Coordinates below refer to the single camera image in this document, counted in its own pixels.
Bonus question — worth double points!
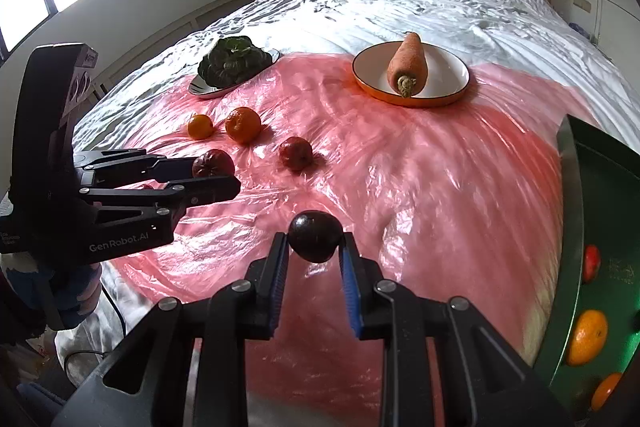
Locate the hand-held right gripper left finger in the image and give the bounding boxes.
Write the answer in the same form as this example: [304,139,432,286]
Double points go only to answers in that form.
[50,231,291,427]

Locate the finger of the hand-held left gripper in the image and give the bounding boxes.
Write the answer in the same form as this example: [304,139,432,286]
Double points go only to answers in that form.
[80,175,242,221]
[75,149,201,186]

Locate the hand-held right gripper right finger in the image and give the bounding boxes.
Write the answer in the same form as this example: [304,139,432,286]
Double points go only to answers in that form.
[339,231,573,427]

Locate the red apple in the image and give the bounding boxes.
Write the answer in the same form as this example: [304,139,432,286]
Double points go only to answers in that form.
[192,149,236,178]
[278,136,314,172]
[581,244,601,284]

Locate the dark plum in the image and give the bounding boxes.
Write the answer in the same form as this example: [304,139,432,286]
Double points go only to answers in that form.
[290,210,345,264]

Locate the small orange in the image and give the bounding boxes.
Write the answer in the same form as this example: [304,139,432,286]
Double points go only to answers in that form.
[187,114,215,140]

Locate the green tray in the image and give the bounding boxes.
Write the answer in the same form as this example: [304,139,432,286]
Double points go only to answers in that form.
[537,114,640,427]

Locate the person's left forearm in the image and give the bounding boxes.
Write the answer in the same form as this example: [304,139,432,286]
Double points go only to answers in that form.
[0,257,103,333]

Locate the metal plate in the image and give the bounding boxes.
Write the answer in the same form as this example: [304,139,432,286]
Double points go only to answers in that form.
[189,48,281,100]

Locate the pink plastic sheet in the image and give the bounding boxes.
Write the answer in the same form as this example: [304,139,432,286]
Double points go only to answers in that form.
[100,52,601,427]

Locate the dark green leafy vegetable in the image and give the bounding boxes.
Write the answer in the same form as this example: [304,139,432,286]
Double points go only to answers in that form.
[197,36,266,88]

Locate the carrot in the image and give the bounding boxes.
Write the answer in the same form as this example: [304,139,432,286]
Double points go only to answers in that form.
[387,32,428,98]

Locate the white plate with orange rim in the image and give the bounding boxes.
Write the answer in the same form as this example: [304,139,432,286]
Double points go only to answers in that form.
[352,41,471,108]

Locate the black cable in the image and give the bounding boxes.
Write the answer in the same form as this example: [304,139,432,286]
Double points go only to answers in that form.
[62,284,133,370]

